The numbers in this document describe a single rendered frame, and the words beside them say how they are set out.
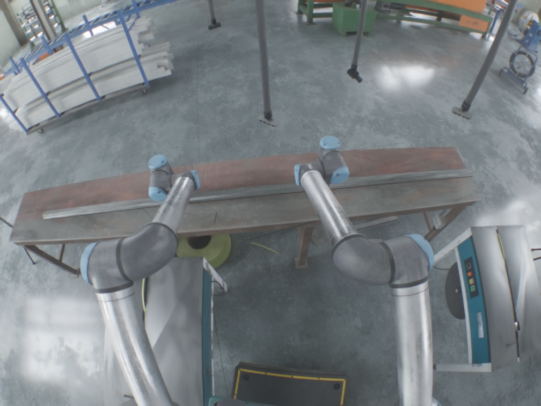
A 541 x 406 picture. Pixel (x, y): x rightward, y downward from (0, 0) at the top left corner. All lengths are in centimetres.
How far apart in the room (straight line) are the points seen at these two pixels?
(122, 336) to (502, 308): 184
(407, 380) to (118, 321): 81
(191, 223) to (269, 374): 101
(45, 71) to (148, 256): 394
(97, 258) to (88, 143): 321
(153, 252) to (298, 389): 130
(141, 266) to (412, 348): 74
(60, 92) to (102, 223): 324
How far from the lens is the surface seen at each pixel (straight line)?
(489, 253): 187
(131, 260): 68
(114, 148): 348
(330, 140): 123
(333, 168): 114
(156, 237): 70
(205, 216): 145
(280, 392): 174
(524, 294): 201
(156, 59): 397
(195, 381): 138
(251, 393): 175
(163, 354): 143
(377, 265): 69
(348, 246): 71
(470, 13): 768
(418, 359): 83
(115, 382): 158
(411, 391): 89
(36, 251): 248
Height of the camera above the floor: 203
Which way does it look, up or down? 60 degrees down
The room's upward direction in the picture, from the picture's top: 5 degrees counter-clockwise
